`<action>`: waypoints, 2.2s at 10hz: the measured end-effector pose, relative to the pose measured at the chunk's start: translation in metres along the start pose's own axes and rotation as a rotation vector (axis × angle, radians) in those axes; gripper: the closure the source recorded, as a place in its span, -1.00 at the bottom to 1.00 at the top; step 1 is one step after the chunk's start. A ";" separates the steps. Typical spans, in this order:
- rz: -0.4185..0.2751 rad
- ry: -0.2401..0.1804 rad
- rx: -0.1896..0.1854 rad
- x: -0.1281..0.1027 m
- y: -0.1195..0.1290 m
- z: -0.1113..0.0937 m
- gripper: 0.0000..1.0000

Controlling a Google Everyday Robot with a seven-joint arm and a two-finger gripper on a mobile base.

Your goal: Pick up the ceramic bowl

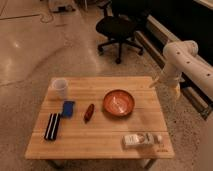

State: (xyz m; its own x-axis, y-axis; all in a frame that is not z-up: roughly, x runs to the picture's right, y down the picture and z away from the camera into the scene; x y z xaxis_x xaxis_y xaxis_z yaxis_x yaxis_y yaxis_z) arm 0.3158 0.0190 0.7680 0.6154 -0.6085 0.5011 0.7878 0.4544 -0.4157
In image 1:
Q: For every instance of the white carton box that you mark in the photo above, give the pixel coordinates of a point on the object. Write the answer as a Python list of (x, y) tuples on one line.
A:
[(141, 139)]

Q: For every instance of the white plastic cup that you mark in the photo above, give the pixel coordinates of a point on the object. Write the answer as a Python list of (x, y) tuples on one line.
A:
[(61, 87)]

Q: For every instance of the blue sponge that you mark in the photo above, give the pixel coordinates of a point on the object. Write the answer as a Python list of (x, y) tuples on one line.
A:
[(67, 109)]

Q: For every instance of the white device on floor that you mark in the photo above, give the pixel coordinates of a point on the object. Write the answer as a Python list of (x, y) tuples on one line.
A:
[(60, 5)]

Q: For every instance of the brown red oblong object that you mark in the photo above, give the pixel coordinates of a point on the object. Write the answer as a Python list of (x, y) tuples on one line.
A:
[(89, 112)]

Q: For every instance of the black white striped box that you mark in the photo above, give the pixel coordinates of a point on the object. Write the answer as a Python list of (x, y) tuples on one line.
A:
[(52, 127)]

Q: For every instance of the wooden table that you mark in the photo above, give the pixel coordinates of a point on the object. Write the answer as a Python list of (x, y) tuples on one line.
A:
[(100, 137)]

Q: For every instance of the long white bench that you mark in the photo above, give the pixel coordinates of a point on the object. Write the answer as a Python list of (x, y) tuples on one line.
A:
[(164, 35)]

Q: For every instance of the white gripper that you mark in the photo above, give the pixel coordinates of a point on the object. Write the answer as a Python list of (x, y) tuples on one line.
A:
[(171, 79)]

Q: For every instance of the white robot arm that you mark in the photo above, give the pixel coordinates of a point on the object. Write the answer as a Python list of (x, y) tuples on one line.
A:
[(181, 58)]

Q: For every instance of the orange ceramic bowl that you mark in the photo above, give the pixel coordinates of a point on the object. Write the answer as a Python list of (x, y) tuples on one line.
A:
[(118, 103)]

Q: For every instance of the black office chair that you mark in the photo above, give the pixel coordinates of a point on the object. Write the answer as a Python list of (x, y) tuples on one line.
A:
[(117, 30)]

